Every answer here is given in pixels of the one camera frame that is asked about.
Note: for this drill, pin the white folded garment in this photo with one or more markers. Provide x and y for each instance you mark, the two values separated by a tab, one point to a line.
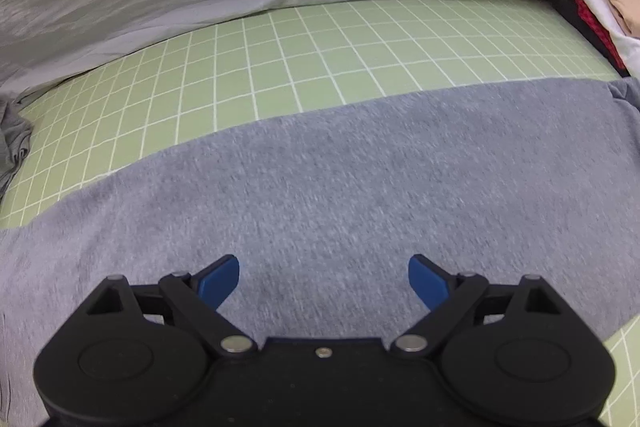
627	47

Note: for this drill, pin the red black folded garment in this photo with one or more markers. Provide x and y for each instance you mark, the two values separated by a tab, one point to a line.
577	13

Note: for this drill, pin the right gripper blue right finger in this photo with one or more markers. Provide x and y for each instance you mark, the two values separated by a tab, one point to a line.
449	298

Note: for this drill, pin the grey sweatshirt garment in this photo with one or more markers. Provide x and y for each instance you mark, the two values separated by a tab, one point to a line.
325	209

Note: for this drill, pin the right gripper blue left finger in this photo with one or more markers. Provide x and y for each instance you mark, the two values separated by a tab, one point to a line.
194	300

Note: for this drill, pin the green grid bed sheet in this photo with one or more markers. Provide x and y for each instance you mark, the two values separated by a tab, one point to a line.
280	63

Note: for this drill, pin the dark grey crumpled garment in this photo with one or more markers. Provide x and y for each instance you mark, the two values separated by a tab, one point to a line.
14	142

